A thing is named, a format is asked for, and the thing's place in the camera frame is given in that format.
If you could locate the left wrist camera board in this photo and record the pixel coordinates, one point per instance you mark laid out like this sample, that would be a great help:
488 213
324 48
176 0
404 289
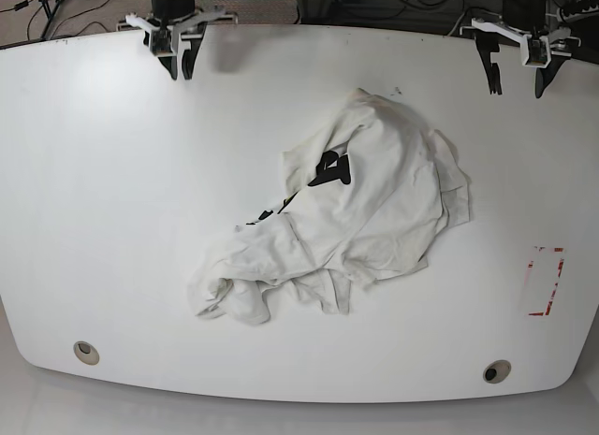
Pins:
538 53

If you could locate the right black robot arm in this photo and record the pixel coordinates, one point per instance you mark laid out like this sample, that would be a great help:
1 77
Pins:
174 33

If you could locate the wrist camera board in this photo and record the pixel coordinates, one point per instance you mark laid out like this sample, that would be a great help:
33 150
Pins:
160 43
538 53

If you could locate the right table cable grommet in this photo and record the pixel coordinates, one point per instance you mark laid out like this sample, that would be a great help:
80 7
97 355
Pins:
497 371

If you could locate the red tape rectangle marking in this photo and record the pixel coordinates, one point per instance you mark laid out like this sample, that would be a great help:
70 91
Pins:
542 279

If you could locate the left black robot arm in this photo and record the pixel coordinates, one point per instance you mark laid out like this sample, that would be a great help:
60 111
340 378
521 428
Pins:
526 14

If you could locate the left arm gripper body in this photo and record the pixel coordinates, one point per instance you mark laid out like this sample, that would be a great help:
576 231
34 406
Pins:
561 41

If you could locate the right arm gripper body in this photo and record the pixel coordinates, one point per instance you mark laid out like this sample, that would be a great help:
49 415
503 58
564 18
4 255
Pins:
182 29

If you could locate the left table cable grommet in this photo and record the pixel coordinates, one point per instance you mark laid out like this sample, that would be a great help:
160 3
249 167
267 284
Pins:
86 353

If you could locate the white power strip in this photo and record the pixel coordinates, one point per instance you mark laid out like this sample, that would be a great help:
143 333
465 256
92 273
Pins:
577 10

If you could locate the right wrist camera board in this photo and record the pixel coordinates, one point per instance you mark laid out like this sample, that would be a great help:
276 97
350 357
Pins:
160 43

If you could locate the white T-shirt black print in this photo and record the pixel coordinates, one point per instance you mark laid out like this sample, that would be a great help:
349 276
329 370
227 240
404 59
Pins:
365 198

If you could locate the table cable grommet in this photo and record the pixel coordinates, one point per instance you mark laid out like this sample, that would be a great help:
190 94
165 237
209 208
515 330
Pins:
86 353
497 371

